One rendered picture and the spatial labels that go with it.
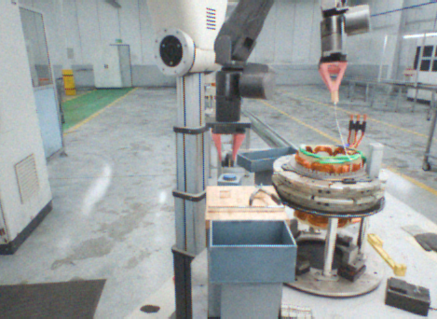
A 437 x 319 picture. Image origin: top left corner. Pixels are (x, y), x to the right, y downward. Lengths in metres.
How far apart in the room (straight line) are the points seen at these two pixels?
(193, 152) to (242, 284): 0.59
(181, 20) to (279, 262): 0.75
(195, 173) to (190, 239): 0.27
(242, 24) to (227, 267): 0.48
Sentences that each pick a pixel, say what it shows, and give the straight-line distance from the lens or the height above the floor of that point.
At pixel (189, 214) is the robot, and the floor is 0.83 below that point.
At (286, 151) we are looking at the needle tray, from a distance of 1.35.
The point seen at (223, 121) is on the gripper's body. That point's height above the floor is 1.28.
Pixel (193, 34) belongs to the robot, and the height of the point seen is 1.48.
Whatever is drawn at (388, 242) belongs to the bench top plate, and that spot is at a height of 0.78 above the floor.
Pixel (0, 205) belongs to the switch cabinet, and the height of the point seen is 0.40.
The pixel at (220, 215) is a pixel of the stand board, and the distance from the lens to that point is 0.74.
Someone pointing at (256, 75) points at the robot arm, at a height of 1.38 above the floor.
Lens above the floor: 1.41
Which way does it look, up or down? 18 degrees down
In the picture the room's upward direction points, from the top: straight up
